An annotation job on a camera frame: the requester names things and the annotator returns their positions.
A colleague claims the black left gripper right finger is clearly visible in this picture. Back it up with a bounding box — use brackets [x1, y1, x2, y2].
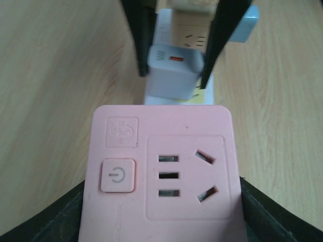
[240, 177, 322, 241]

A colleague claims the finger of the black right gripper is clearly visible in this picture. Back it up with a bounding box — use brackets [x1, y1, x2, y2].
[200, 0, 252, 89]
[121, 0, 155, 77]

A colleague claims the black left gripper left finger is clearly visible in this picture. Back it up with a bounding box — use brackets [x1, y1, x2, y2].
[1, 182, 84, 241]

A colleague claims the white power strip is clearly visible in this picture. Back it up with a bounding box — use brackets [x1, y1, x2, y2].
[143, 9, 214, 105]

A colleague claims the orange wooden cube adapter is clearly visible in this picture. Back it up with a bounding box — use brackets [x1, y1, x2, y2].
[168, 0, 218, 53]

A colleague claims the white USB charger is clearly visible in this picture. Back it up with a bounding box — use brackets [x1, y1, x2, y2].
[147, 44, 204, 101]

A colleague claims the pink cube socket adapter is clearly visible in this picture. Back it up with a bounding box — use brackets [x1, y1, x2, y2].
[78, 105, 247, 241]

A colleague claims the light blue side plug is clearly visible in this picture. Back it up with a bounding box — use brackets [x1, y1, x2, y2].
[229, 5, 259, 43]

